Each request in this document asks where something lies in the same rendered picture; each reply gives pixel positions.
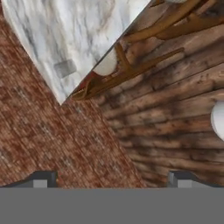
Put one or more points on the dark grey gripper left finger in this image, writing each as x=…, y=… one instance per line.
x=43, y=177

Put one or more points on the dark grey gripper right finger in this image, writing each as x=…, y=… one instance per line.
x=182, y=177

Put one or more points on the small grey glass cup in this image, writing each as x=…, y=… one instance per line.
x=65, y=68

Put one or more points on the wooden stool with white seat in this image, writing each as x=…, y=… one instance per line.
x=175, y=22
x=128, y=70
x=218, y=118

